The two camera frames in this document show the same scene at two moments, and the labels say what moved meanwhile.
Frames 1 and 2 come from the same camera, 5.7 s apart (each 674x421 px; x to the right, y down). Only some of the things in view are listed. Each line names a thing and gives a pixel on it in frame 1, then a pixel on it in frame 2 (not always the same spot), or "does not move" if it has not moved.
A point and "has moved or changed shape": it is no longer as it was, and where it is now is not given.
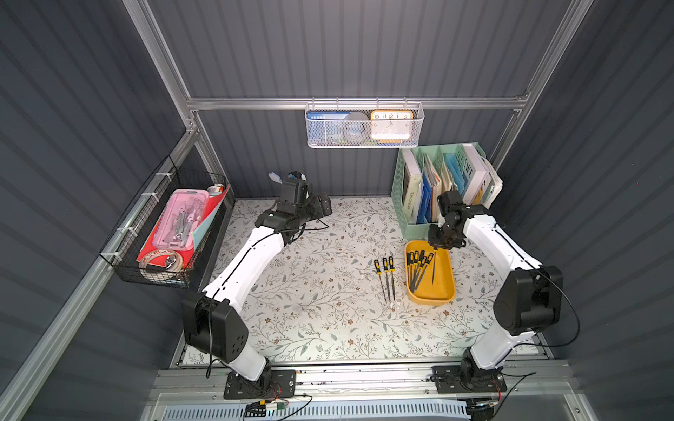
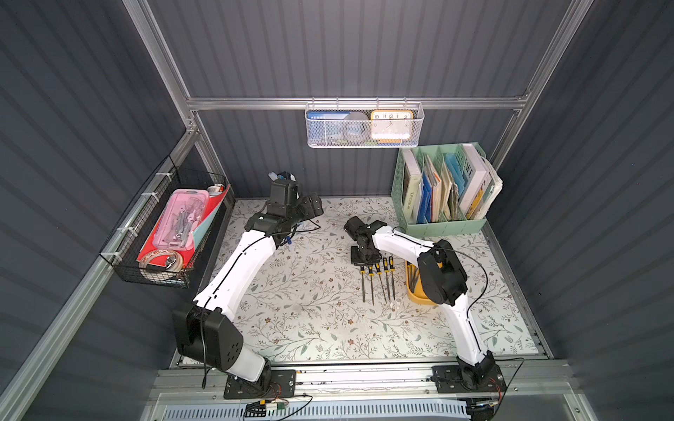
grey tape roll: x=355 y=126 does not move
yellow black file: x=392 y=270 does not move
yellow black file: x=385 y=270 does not move
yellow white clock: x=390 y=126 does not move
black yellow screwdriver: x=434 y=256 has moved or changed shape
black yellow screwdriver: x=379 y=274 does not move
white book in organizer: x=479 y=190 does not move
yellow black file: x=429 y=259 has moved or changed shape
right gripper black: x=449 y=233 to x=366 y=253
